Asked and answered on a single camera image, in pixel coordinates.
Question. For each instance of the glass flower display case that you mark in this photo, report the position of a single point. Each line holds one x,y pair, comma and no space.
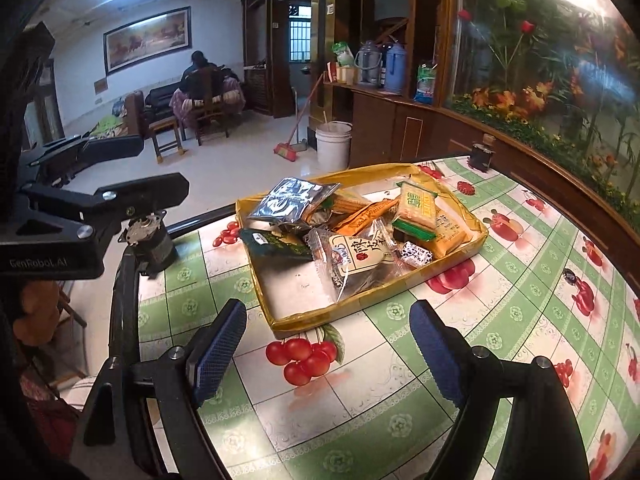
550,60

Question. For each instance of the wooden chair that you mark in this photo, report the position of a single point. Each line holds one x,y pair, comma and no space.
210,110

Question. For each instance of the large orange cracker packet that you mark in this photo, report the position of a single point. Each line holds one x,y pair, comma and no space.
450,232

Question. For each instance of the small orange snack packet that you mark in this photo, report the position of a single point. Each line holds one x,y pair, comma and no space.
370,216

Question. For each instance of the green fruit print tablecloth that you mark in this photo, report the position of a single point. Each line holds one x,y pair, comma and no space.
400,410

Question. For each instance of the dark green cracker packet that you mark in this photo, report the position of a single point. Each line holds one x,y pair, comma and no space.
272,242

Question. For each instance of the black sofa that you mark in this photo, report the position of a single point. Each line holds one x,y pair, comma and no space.
160,97

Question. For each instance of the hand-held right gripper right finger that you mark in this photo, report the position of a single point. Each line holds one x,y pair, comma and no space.
437,355

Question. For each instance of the grey thermos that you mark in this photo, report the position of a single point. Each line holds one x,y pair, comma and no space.
367,62

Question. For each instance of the red white cartons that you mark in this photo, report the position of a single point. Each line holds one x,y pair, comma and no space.
340,74

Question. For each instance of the white plastic bucket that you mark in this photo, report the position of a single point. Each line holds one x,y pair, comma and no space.
332,145

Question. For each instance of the framed wall painting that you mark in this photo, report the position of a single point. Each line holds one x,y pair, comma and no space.
147,37

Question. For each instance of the green white bag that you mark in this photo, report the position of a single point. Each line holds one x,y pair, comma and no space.
344,55

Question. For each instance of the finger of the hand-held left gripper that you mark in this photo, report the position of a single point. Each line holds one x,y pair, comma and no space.
125,192
100,147

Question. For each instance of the clear cracker packet with barcode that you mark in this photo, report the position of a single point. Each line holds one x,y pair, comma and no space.
345,205

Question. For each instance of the clear bag of dried plums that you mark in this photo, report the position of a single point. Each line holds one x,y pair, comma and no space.
350,260

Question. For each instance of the green yellow cracker packet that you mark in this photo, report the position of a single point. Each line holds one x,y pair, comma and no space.
415,210

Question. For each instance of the wooden stool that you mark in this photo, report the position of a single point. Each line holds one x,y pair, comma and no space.
165,135

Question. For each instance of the small black box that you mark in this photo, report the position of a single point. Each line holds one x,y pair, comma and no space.
481,156

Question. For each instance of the person's left hand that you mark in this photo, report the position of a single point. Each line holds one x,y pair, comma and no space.
37,310

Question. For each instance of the black metal cylinder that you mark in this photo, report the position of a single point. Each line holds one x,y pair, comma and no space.
155,250

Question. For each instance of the white blue milk candy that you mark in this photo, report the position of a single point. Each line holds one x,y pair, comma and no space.
416,252

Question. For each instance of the silver foil snack packet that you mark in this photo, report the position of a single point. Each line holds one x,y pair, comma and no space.
292,202

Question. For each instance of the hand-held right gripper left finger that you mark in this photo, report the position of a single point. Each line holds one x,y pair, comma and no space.
220,350

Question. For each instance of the yellow taped cardboard tray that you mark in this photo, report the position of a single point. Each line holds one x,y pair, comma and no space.
300,300

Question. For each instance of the red broom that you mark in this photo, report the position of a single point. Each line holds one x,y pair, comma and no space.
290,147

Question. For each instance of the blue thermos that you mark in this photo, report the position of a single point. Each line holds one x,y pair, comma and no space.
395,67

